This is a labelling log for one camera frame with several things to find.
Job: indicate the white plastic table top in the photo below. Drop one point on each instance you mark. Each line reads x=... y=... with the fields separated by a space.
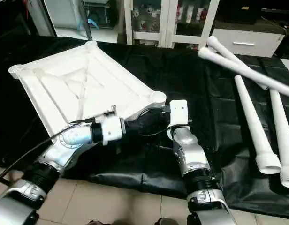
x=79 y=79

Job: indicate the white plastic table leg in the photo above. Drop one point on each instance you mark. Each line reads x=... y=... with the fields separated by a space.
x=254 y=122
x=247 y=70
x=283 y=131
x=229 y=54

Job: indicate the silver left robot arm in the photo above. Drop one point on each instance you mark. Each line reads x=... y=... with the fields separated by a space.
x=69 y=140

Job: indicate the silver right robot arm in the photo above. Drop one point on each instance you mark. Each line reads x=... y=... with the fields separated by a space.
x=191 y=154

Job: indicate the black work mat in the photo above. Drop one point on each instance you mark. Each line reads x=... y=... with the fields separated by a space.
x=191 y=79

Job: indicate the white glass door cabinet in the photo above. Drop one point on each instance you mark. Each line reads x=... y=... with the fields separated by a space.
x=149 y=21

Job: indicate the teal plastic object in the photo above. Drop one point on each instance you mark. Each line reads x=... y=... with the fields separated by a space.
x=92 y=22

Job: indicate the white drawer unit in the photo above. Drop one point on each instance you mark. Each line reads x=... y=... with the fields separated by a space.
x=247 y=41

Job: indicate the grey metal pole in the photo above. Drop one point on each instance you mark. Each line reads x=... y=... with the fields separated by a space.
x=88 y=21

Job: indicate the black equipment case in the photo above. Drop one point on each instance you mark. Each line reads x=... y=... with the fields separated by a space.
x=240 y=10

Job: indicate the black metal bench leg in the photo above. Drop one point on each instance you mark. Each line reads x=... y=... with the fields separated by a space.
x=1 y=179

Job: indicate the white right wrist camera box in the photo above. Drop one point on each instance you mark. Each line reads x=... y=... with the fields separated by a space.
x=178 y=112

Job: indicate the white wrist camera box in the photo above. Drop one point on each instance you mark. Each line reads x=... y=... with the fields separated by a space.
x=111 y=130
x=178 y=112

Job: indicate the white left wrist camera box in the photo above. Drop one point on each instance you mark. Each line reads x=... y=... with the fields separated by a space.
x=111 y=130

